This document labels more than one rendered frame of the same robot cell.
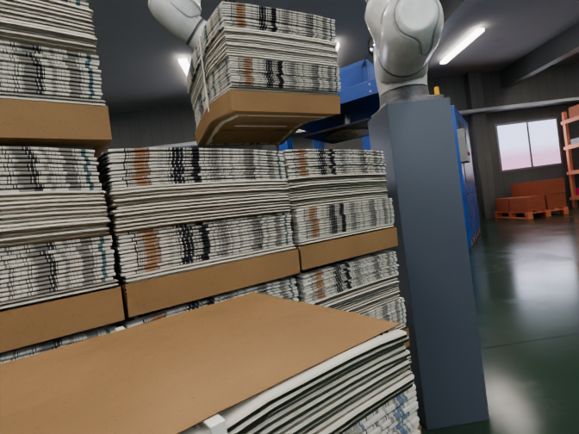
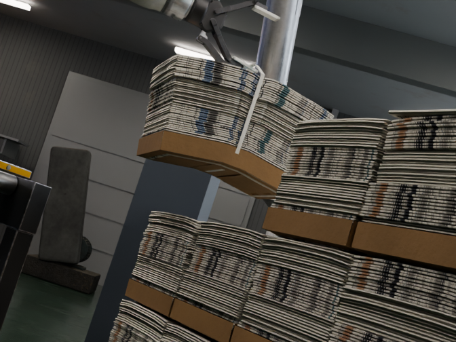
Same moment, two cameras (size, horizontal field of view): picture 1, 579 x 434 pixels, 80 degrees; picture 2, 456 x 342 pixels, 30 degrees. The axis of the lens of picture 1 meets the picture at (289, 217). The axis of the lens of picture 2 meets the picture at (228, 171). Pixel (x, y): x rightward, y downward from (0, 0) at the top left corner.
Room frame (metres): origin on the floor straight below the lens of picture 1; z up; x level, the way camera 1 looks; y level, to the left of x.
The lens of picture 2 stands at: (0.51, 2.05, 0.74)
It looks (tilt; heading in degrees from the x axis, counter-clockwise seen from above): 6 degrees up; 282
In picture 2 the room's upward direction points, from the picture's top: 18 degrees clockwise
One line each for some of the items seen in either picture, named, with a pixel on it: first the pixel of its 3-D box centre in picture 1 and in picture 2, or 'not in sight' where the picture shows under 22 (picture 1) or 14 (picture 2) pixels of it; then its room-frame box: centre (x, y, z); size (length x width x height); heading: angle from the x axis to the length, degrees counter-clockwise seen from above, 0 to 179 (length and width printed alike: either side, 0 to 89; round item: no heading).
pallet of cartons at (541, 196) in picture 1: (526, 199); not in sight; (7.12, -4.91, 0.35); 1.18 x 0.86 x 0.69; 3
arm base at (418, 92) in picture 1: (401, 103); not in sight; (1.17, -0.42, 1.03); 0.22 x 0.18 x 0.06; 3
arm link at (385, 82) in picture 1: (399, 58); not in sight; (1.14, -0.42, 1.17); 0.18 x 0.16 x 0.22; 170
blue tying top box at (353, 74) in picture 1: (342, 91); not in sight; (2.87, -0.57, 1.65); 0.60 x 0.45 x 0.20; 57
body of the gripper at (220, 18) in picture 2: not in sight; (206, 13); (1.08, 0.11, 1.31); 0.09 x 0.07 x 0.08; 26
